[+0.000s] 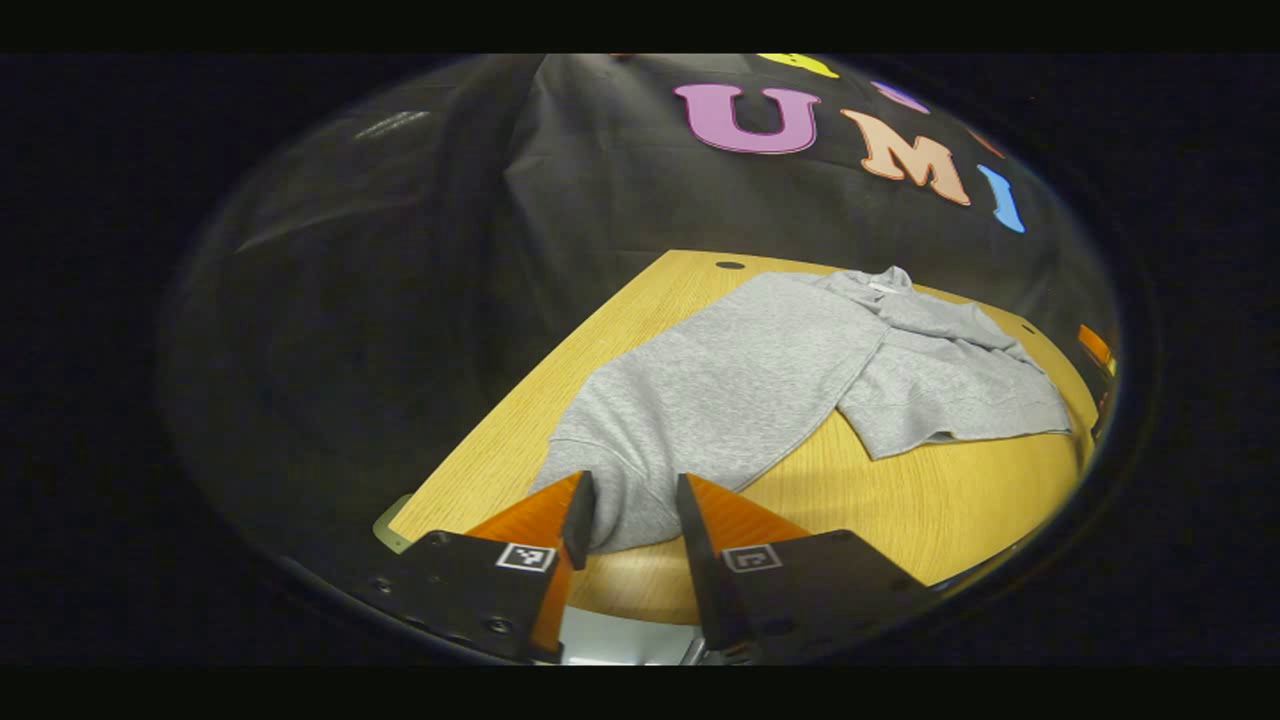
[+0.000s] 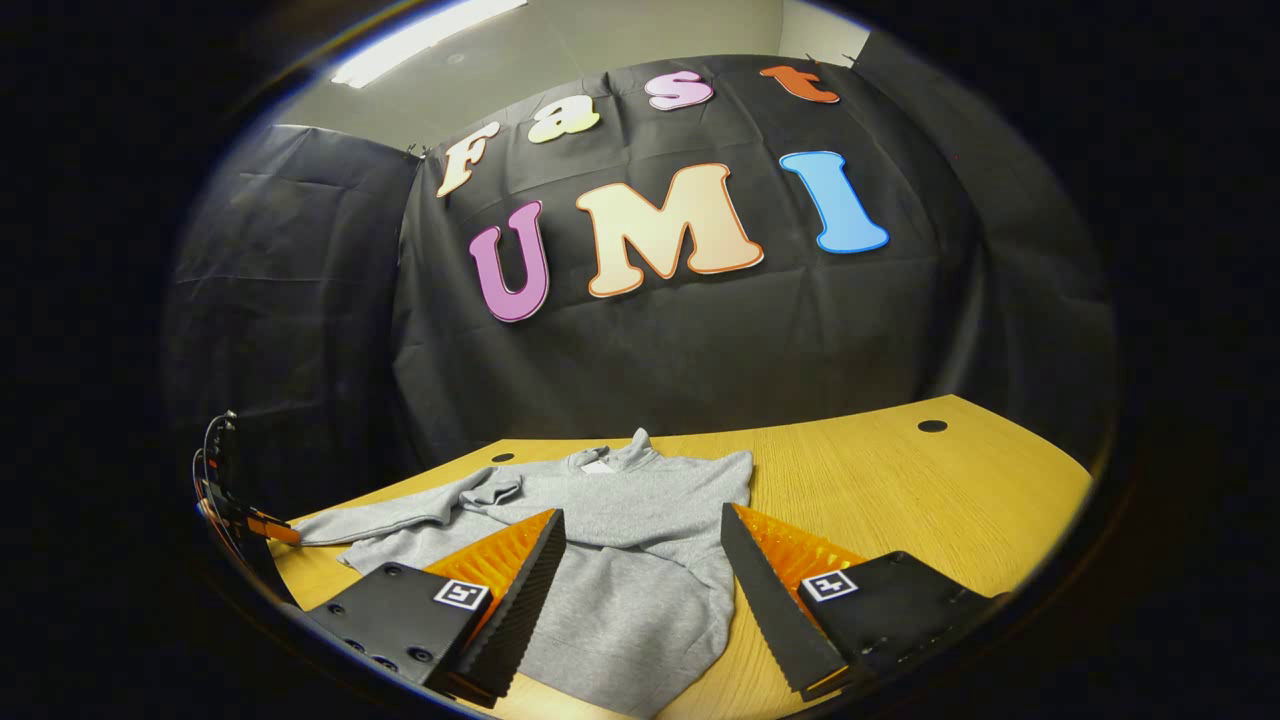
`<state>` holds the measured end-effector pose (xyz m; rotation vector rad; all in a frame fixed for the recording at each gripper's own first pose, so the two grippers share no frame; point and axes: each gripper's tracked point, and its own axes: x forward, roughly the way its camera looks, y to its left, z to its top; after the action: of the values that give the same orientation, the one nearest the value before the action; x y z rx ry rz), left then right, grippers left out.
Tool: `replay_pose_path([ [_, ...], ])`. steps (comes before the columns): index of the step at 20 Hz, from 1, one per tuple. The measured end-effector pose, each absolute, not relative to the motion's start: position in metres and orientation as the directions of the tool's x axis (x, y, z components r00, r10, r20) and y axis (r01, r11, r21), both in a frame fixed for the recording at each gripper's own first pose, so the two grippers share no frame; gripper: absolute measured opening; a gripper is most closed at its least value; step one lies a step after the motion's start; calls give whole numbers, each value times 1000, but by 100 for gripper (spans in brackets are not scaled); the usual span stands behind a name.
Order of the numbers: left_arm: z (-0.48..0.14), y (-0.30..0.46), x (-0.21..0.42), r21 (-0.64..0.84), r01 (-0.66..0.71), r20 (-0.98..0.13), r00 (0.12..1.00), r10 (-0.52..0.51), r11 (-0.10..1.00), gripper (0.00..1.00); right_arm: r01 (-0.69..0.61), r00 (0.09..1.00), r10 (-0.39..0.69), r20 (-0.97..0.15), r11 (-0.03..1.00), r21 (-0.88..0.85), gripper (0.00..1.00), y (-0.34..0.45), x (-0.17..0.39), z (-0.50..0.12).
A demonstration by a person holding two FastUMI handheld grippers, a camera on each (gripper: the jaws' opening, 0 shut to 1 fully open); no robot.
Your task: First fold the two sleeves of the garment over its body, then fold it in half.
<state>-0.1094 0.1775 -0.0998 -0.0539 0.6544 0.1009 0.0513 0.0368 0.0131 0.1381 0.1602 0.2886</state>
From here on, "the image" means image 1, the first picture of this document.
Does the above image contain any grey sweatshirt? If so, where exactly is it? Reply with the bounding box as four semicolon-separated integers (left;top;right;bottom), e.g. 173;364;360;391
528;265;1073;554

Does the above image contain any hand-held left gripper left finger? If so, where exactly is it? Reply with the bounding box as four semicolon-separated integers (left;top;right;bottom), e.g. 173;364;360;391
370;470;598;666

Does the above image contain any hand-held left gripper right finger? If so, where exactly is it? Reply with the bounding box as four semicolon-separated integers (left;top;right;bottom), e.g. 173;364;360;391
676;473;941;666

